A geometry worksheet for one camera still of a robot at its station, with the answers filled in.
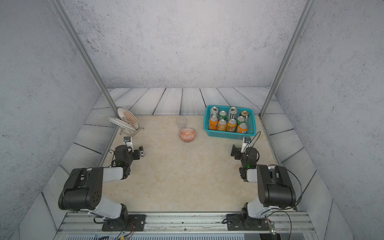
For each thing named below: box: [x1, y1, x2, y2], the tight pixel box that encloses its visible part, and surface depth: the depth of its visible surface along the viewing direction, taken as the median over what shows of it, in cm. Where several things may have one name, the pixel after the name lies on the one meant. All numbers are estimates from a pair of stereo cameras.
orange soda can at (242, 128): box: [237, 122, 248, 134], surface depth 101 cm
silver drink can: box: [210, 106, 219, 117], surface depth 107 cm
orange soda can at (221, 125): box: [216, 119, 227, 131], surface depth 104 cm
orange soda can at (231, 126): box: [226, 118, 237, 133], surface depth 104 cm
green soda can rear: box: [218, 110, 228, 121], surface depth 110 cm
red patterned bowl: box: [179, 128, 197, 143], surface depth 108 cm
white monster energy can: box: [229, 106, 237, 120], surface depth 107 cm
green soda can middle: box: [236, 116, 246, 128], surface depth 104 cm
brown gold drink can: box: [240, 110, 249, 117], surface depth 110 cm
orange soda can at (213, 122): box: [208, 115, 219, 131], surface depth 107 cm
